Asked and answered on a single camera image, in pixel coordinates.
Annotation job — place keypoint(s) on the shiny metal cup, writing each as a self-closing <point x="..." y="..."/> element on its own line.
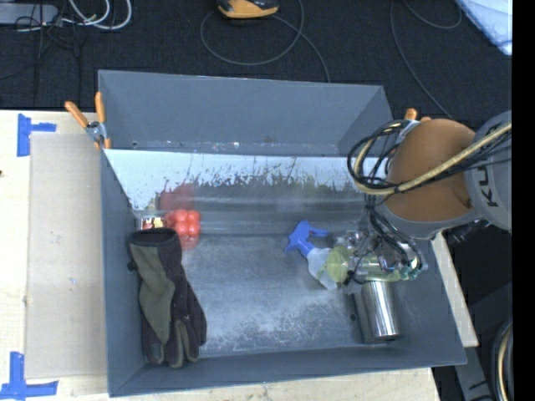
<point x="379" y="311"/>

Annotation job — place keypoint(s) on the blue-headed clear spray bottle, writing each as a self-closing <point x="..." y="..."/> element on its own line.
<point x="317" y="261"/>

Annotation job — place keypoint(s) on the grey metal bin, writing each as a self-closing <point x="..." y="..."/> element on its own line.
<point x="267" y="290"/>

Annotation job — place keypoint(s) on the red bumpy toy fruit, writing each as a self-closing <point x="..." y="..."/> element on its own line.
<point x="184" y="224"/>

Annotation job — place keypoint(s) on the dark brown and green glove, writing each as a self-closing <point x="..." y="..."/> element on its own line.
<point x="167" y="290"/>

